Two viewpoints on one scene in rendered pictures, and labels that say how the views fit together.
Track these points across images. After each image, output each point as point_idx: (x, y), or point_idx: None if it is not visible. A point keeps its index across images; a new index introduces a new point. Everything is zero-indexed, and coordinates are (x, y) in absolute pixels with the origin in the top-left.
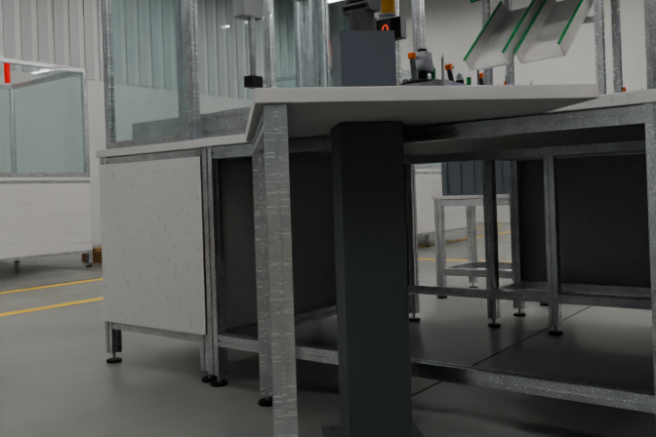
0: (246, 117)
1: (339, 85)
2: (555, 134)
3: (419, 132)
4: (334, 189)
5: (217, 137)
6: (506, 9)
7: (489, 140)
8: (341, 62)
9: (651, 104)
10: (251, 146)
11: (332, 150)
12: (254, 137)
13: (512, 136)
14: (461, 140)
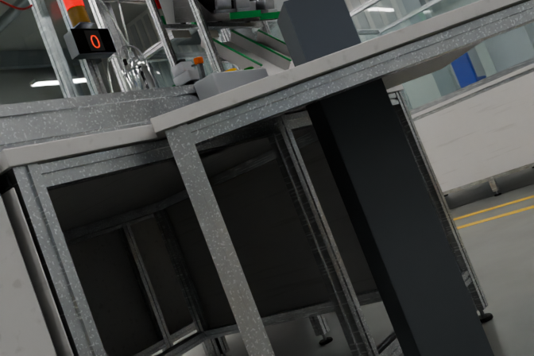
0: (52, 118)
1: (342, 38)
2: (179, 177)
3: (307, 115)
4: (356, 153)
5: (56, 141)
6: (170, 48)
7: (106, 201)
8: (349, 14)
9: (397, 92)
10: (127, 152)
11: (334, 114)
12: (261, 99)
13: (165, 179)
14: (110, 195)
